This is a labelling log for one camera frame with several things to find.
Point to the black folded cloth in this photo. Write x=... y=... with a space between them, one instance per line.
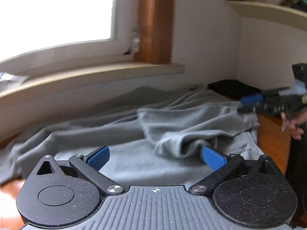
x=227 y=88

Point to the clear plastic bag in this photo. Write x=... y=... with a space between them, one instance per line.
x=12 y=77

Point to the wooden window frame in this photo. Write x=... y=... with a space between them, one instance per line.
x=158 y=28

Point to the beige window sill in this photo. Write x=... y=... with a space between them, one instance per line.
x=96 y=74

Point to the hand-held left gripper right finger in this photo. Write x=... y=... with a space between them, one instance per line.
x=213 y=157

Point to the person's right hand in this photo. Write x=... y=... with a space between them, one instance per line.
x=297 y=124

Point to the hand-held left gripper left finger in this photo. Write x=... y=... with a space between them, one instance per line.
x=98 y=157

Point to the white shelf board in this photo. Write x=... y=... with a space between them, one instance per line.
x=263 y=9

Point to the clear plastic blind wand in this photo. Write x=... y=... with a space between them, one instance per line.
x=135 y=43

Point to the white framed window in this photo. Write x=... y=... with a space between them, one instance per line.
x=60 y=16

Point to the grey sweater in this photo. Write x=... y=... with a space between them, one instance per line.
x=120 y=129

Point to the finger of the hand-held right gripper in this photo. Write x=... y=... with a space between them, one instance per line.
x=249 y=109
x=251 y=99

